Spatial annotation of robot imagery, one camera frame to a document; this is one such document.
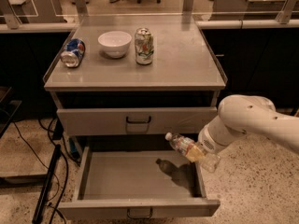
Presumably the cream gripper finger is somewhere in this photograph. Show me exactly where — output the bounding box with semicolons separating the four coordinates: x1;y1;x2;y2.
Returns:
186;146;206;162

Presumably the clear plastic water bottle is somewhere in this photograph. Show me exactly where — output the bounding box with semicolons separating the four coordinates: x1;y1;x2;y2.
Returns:
165;133;221;173

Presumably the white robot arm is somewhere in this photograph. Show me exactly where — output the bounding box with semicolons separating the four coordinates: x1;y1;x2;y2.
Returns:
187;95;299;162

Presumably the black bar on floor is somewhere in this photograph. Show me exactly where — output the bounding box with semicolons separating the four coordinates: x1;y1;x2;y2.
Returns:
32;145;61;224

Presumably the white ceramic bowl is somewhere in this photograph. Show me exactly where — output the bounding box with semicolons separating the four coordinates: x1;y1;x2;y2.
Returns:
98;31;132;58

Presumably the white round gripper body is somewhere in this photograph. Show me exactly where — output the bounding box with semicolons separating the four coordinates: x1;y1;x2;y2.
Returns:
198;116;247;154

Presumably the blue pepsi can lying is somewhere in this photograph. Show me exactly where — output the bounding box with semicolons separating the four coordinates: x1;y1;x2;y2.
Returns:
60;38;85;68

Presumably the grey top drawer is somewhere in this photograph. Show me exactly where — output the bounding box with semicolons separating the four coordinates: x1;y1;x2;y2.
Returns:
57;107;217;136

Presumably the black floor cable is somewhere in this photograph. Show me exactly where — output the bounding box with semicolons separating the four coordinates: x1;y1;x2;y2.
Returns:
12;117;81;224

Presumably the grey background desk right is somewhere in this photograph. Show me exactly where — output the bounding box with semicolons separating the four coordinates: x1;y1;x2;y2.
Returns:
211;0;285;21

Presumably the dark shelf at left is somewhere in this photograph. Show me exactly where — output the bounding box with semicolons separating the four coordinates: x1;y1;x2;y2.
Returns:
0;87;21;138

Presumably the green white soda can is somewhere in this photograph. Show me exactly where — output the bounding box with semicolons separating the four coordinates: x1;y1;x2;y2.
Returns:
135;28;154;65

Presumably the grey open middle drawer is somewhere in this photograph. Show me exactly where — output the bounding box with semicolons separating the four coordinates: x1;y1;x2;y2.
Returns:
59;147;220;220

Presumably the grey drawer cabinet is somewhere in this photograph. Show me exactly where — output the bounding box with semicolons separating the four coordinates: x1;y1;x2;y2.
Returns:
45;15;226;147

